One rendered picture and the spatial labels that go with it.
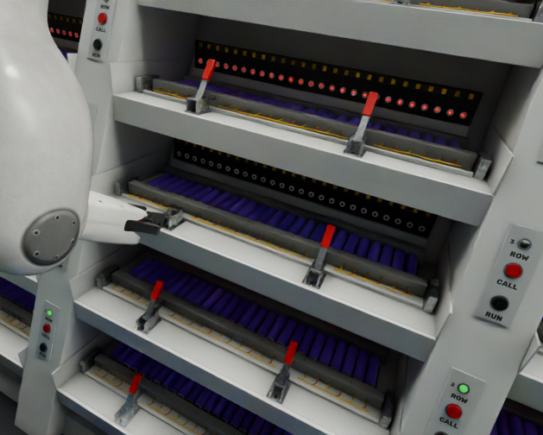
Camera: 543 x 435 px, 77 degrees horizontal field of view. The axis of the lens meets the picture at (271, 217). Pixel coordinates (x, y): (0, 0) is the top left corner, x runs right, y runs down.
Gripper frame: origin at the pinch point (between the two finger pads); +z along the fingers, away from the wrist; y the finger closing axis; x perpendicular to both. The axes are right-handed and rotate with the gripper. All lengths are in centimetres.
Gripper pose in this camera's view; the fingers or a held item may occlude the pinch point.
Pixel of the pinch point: (143, 218)
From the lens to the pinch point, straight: 56.0
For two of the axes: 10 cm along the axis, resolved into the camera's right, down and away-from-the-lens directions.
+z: 2.9, 0.8, 9.6
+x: 3.2, -9.5, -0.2
